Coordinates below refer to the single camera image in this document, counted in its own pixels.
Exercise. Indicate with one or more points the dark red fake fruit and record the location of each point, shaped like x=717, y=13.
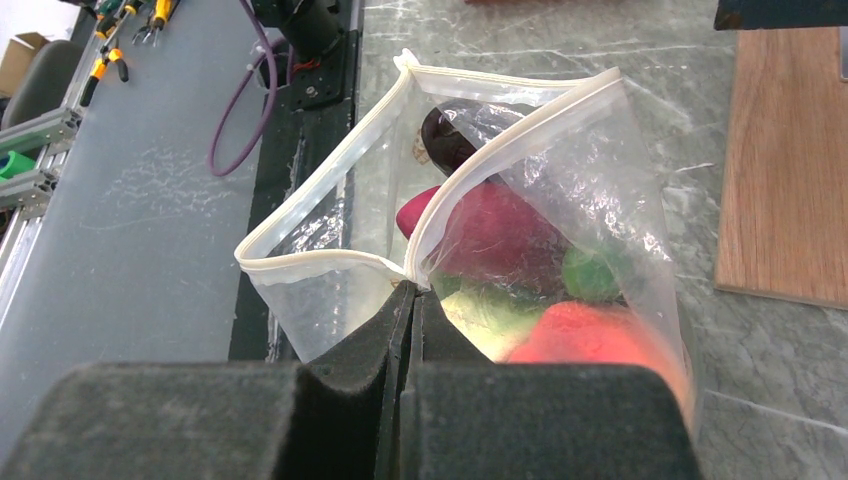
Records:
x=493, y=236

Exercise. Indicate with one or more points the white fake food pieces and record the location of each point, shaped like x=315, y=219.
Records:
x=494, y=320

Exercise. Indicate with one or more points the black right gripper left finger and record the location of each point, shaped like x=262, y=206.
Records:
x=329, y=418

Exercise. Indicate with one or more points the dark purple fake eggplant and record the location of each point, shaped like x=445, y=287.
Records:
x=445, y=145

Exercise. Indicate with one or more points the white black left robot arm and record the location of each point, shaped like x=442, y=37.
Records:
x=311, y=27

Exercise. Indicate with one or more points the red peach fake fruit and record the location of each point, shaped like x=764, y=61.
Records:
x=573, y=332

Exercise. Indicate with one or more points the wooden board stand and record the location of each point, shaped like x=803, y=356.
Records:
x=783, y=222

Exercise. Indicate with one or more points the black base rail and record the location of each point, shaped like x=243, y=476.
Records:
x=312, y=110

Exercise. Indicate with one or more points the clear zip top bag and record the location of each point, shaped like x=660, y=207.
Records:
x=362, y=223

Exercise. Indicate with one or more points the aluminium frame rail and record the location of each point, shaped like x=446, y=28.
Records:
x=33, y=155

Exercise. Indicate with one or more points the green fake vegetable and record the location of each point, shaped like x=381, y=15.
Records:
x=587, y=277

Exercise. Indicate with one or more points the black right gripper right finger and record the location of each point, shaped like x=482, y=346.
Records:
x=465, y=417

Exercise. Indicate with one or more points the yellow handled tools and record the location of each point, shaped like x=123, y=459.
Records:
x=118, y=22

